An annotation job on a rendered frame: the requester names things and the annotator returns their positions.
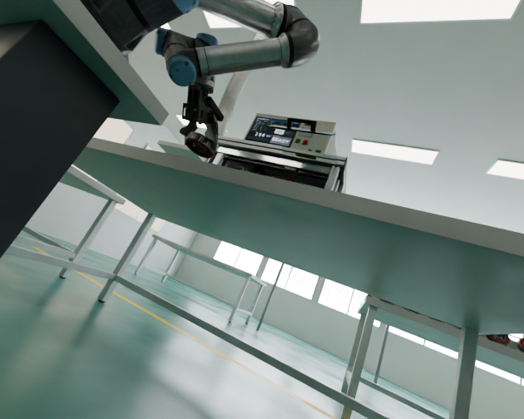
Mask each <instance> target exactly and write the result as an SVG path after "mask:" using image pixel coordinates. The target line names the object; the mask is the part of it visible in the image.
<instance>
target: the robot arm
mask: <svg viewBox="0 0 524 419"><path fill-rule="evenodd" d="M80 1H81V2H82V4H83V5H84V6H85V8H86V9H87V10H88V12H89V13H90V14H91V15H92V16H93V17H94V19H95V20H96V21H97V23H98V24H99V25H100V27H101V28H102V29H103V31H104V32H105V33H106V34H107V36H108V37H109V38H110V39H111V40H112V42H113V43H114V44H115V45H116V47H117V48H118V50H119V51H120V52H121V54H122V55H123V56H124V57H125V56H126V55H128V54H130V53H132V52H133V51H134V50H135V49H136V47H137V46H138V45H139V43H140V42H141V41H142V39H143V38H144V37H145V36H146V35H147V34H148V33H150V32H152V31H154V30H156V34H155V53H156V54H157V55H160V56H163V57H164V58H165V60H166V70H167V72H168V75H169V77H170V79H171V80H172V81H173V82H174V83H175V84H176V85H177V86H188V97H187V103H183V109H182V119H184V120H187V121H189V123H188V125H187V126H186V127H183V128H181V129H180V133H181V134H182V135H183V136H185V138H186V137H187V136H188V134H189V133H190V132H195V131H196V130H197V128H198V126H197V123H196V122H198V124H199V125H201V124H205V125H206V129H207V131H206V132H205V136H206V138H208V139H209V140H211V141H212V147H213V150H214V151H215V150H216V146H217V142H218V134H219V129H218V121H223V119H224V116H223V114H222V113H221V111H220V109H219V108H218V106H217V105H216V104H215V102H214V100H213V99H212V97H211V96H208V94H213V91H214V88H215V76H217V75H223V74H229V73H235V72H241V71H251V70H257V69H263V68H269V67H279V66H281V67H282V68H283V69H289V68H294V67H300V66H303V65H304V64H306V63H308V62H309V61H311V60H312V59H313V58H314V56H315V55H316V53H317V51H318V49H319V42H320V37H319V31H318V29H317V27H316V26H315V25H314V24H313V23H312V22H311V21H310V20H309V19H308V18H307V17H306V16H305V15H304V14H303V13H302V12H301V11H300V10H299V9H298V8H297V7H296V6H293V5H289V4H284V3H282V2H280V1H277V2H275V3H274V4H271V3H269V2H266V1H265V0H80ZM195 7H196V8H198V9H200V10H202V11H204V12H207V13H210V14H212V15H215V16H217V17H220V18H222V19H225V20H226V21H229V22H232V23H234V24H236V25H239V26H241V27H244V28H246V29H249V30H251V31H253V32H257V33H259V34H260V35H263V36H264V39H262V40H255V41H248V42H236V43H229V44H222V45H219V43H218V40H217V39H216V38H215V37H214V36H212V35H210V34H208V33H203V32H199V33H197V34H196V36H195V38H193V37H188V36H186V35H183V34H180V33H178V32H174V31H171V30H170V29H166V28H163V27H162V26H163V25H165V24H167V23H168V22H171V21H173V20H174V19H176V18H178V17H180V16H182V15H184V14H187V13H189V12H190V11H191V10H192V9H194V8H195ZM191 84H193V85H191ZM184 108H185V116H184Z"/></svg>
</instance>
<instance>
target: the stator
mask: <svg viewBox="0 0 524 419"><path fill-rule="evenodd" d="M185 144H186V146H187V147H188V148H189V149H190V150H191V151H192V152H194V153H195V154H196V155H199V156H200V157H204V158H212V157H213V155H214V153H215V151H214V150H213V147H212V141H211V140H209V139H208V138H205V136H204V135H202V134H200V133H197V132H190V133H189V134H188V136H187V137H186V138H185Z"/></svg>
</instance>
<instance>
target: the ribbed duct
mask: <svg viewBox="0 0 524 419"><path fill-rule="evenodd" d="M262 39H264V36H263V35H260V34H259V33H256V34H255V37H254V38H253V40H252V41H255V40H262ZM251 72H252V70H251V71H241V72H235V73H234V75H233V76H232V77H231V79H230V81H229V84H228V85H227V87H226V89H225V92H224V95H223V96H222V98H221V101H220V104H219V106H218V108H219V109H220V111H221V113H222V114H223V116H224V119H223V121H218V129H219V134H218V136H225V132H226V129H227V126H228V125H229V122H230V118H231V116H232V114H233V111H234V109H235V105H236V103H237V101H238V98H239V96H240V93H241V92H242V90H243V88H244V86H245V83H246V82H247V79H248V77H249V76H250V73H251Z"/></svg>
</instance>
